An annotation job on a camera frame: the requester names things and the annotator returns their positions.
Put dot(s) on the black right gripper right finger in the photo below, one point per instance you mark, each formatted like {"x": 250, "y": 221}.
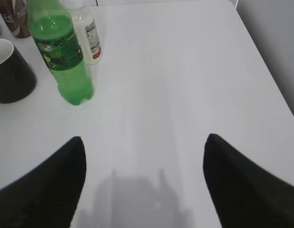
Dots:
{"x": 244, "y": 194}

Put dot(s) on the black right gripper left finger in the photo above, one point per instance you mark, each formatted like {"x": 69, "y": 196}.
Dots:
{"x": 48, "y": 195}

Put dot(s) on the green sprite bottle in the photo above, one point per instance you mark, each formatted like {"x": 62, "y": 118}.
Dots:
{"x": 52, "y": 29}

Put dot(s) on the black mug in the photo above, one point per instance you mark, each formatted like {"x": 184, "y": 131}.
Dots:
{"x": 17, "y": 79}

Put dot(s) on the brown coffee bottle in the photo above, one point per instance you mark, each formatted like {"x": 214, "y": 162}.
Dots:
{"x": 15, "y": 16}

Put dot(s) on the white milk bottle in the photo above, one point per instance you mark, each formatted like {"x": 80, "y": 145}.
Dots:
{"x": 86, "y": 30}

